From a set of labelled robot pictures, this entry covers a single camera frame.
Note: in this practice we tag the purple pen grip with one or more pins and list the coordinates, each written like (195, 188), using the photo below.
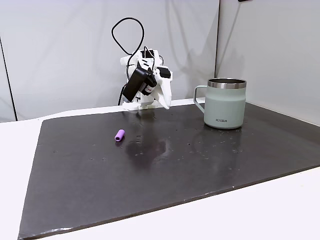
(119, 135)

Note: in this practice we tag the pale green steel mug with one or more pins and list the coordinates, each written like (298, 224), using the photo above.
(223, 110)

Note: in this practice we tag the black table mat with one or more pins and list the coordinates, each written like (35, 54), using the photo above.
(160, 170)

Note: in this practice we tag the black camera box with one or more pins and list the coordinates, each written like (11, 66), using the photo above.
(136, 83)

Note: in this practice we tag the black wall-mounted object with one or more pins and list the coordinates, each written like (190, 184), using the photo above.
(244, 0)

